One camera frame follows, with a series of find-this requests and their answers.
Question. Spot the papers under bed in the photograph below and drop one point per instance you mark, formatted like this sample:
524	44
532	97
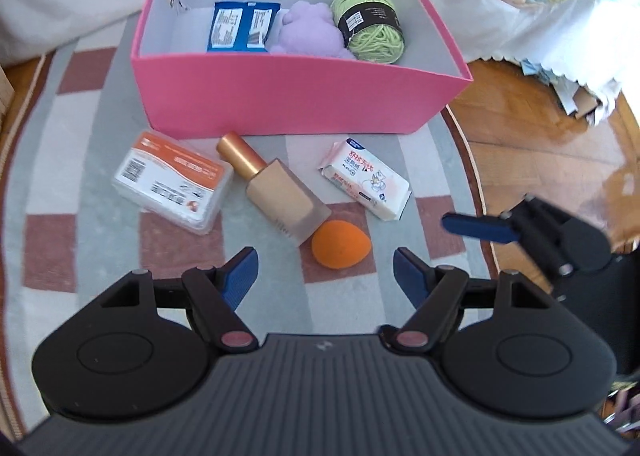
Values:
580	99

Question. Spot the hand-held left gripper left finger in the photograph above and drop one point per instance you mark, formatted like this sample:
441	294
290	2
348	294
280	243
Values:
240	276

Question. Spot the pink cardboard box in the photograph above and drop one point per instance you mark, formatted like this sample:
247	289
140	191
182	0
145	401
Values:
280	96

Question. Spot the grey checked rug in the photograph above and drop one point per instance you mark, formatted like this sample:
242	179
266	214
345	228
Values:
75	161

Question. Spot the orange makeup sponge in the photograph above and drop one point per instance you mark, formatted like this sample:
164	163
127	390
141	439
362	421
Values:
340	246

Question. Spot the white wet tissue pack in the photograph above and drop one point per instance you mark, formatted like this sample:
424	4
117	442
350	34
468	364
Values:
365	179

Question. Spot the beige foundation bottle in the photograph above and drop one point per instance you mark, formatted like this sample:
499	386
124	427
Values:
280	191

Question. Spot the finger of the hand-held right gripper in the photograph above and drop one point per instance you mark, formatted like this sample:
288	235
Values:
475	227

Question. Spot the blue wet wipes packet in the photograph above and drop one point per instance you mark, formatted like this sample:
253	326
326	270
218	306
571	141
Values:
235	26

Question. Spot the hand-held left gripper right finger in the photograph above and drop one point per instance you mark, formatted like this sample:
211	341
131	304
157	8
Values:
410	276

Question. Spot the clear floss pick box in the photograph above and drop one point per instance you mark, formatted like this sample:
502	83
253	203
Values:
170	181

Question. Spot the purple plush toy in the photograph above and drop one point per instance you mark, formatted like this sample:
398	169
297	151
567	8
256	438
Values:
305	31

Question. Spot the green yarn ball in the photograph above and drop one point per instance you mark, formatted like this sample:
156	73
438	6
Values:
375	39

